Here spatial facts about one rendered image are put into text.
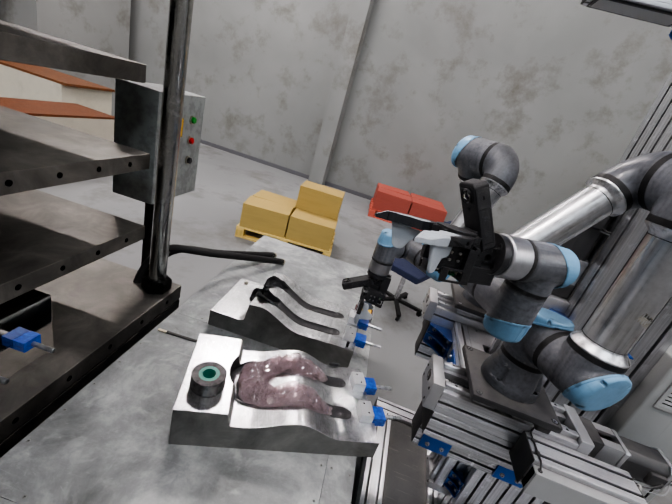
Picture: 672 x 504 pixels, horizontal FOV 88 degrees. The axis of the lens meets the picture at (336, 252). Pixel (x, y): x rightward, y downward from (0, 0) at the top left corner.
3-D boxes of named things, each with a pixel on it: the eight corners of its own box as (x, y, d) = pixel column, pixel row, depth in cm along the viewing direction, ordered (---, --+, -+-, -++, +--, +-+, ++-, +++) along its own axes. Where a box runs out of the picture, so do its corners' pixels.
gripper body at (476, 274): (435, 281, 52) (499, 291, 56) (454, 226, 50) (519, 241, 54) (413, 263, 59) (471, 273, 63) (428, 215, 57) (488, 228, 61)
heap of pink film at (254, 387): (326, 371, 105) (333, 351, 102) (333, 422, 89) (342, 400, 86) (240, 361, 99) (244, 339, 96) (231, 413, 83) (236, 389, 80)
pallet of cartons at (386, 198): (437, 226, 684) (446, 203, 666) (439, 240, 594) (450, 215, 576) (370, 203, 701) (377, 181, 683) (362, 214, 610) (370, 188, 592)
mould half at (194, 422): (355, 381, 113) (365, 355, 109) (372, 457, 90) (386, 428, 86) (195, 362, 102) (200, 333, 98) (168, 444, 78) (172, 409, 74)
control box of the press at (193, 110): (177, 371, 196) (213, 99, 141) (141, 412, 168) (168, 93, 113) (142, 358, 197) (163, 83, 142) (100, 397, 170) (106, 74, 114)
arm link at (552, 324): (527, 340, 99) (551, 301, 94) (563, 376, 87) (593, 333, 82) (493, 336, 95) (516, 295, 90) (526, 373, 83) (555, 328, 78)
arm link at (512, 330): (493, 313, 74) (517, 269, 70) (529, 349, 65) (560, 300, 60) (463, 309, 72) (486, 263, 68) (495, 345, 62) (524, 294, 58)
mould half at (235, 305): (354, 329, 140) (364, 301, 135) (346, 372, 116) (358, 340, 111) (239, 290, 143) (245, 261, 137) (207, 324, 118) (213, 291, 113)
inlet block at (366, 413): (395, 417, 100) (401, 404, 98) (400, 433, 96) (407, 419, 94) (353, 413, 97) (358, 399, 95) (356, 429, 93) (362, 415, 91)
